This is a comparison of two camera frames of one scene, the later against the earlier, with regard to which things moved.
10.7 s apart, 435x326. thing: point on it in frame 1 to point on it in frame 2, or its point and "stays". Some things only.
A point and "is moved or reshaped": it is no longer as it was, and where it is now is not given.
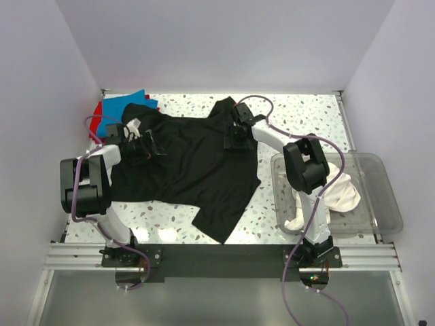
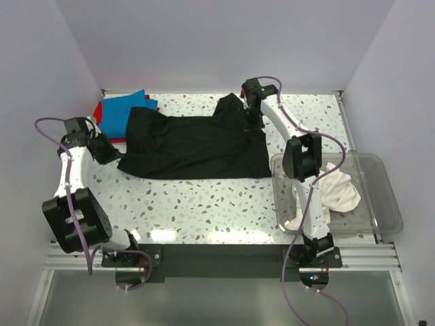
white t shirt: (341, 196) stays
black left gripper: (151, 150) to (112, 153)
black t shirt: (202, 179) is moved or reshaped
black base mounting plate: (223, 260) stays
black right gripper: (230, 141) to (254, 127)
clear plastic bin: (376, 178) stays
